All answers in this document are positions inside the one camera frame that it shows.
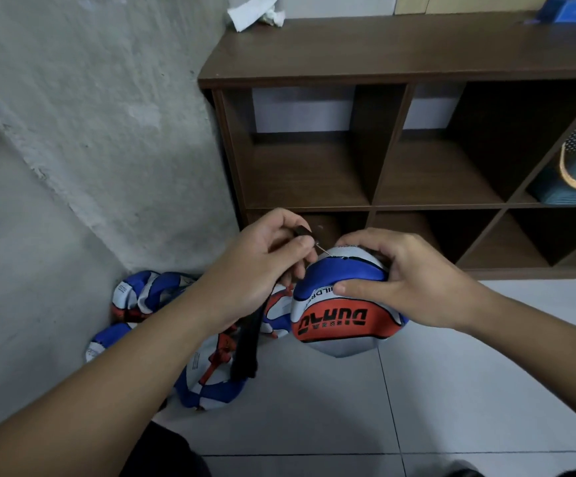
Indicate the person's right hand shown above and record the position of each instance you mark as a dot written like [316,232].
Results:
[422,283]

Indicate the person's left hand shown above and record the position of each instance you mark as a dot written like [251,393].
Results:
[253,263]

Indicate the blue white red basketball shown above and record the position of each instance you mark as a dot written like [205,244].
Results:
[276,313]
[208,377]
[333,318]
[109,340]
[139,293]

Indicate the black hand pump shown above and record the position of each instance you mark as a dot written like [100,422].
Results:
[248,348]

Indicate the brown wooden cubby shelf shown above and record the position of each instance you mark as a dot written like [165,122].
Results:
[368,49]

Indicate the person's left forearm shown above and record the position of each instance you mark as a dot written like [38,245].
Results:
[89,402]

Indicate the person's right forearm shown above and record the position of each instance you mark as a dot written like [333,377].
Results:
[546,352]

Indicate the crumpled white tissue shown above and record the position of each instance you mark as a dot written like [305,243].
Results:
[253,10]

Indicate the yellow wooden frame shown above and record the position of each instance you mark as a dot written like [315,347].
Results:
[467,3]

